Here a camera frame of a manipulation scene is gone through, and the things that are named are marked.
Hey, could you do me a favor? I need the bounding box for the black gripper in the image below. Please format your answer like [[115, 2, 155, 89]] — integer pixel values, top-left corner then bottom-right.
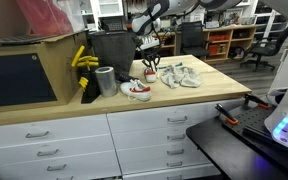
[[141, 49, 162, 73]]

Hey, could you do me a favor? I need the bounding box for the teal marker pen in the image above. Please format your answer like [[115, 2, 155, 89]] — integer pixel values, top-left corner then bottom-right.
[[157, 62, 183, 70]]

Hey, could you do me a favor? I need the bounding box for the orange handled black clamp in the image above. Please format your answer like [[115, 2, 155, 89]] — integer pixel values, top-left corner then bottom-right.
[[214, 103, 239, 126], [243, 93, 271, 110]]

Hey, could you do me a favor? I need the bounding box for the black side table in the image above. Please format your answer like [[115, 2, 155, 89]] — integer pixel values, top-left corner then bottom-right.
[[185, 114, 288, 180]]

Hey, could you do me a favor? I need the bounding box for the black wire basket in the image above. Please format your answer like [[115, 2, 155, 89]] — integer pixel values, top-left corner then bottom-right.
[[98, 16, 125, 33]]

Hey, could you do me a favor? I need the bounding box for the wooden shelving unit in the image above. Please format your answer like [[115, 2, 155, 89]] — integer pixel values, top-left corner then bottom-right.
[[152, 24, 258, 64]]

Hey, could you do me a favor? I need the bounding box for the yellow handled clamp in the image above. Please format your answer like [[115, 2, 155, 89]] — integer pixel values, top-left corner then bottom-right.
[[71, 45, 86, 68], [77, 55, 100, 64], [78, 76, 90, 93], [76, 60, 100, 72]]

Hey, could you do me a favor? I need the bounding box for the pink translucent storage bin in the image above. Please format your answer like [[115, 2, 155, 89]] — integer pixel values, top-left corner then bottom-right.
[[16, 0, 87, 37]]

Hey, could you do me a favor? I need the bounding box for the dark grey shoe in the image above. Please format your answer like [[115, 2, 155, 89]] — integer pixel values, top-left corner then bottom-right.
[[115, 73, 139, 83]]

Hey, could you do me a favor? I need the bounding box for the silver metal cylinder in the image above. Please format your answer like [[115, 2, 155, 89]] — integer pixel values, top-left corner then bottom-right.
[[94, 66, 118, 98]]

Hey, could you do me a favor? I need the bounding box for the black perforated breadboard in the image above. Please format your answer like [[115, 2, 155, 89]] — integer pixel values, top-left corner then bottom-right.
[[222, 104, 285, 141]]

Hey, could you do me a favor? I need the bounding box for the orange storage bin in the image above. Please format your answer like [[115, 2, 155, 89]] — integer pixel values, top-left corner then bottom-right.
[[208, 43, 222, 55]]

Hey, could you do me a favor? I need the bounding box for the large cardboard box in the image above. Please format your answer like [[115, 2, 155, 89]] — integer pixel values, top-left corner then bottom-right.
[[0, 29, 90, 114]]

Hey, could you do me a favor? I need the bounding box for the black swivel office chair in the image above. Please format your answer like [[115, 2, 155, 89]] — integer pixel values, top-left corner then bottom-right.
[[240, 23, 288, 72]]

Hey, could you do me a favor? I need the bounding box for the black tool holder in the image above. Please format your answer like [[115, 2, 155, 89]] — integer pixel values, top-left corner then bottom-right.
[[81, 68, 102, 104]]

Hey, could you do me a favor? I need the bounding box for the black mesh office chair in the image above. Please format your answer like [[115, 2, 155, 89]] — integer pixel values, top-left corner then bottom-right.
[[180, 21, 212, 58]]

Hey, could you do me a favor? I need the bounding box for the white metal shelving rack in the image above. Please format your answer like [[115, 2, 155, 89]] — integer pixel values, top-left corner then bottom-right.
[[255, 0, 288, 38]]

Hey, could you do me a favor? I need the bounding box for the dark grey fabric bag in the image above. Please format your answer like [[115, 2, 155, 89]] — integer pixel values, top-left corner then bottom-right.
[[89, 30, 142, 78]]

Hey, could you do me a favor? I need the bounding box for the grey crumpled cloth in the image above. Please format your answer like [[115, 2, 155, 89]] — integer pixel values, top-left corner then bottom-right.
[[159, 64, 203, 89]]

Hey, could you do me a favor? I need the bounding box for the white drawer cabinet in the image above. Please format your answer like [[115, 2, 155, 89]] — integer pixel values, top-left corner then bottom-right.
[[0, 98, 248, 180]]

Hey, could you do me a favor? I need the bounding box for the white red sneaker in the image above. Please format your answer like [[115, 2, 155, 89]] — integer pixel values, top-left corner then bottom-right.
[[143, 66, 158, 83], [119, 79, 153, 102]]

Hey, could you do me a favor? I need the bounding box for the white glass door cabinet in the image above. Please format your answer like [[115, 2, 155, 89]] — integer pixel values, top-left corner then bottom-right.
[[90, 0, 125, 33]]

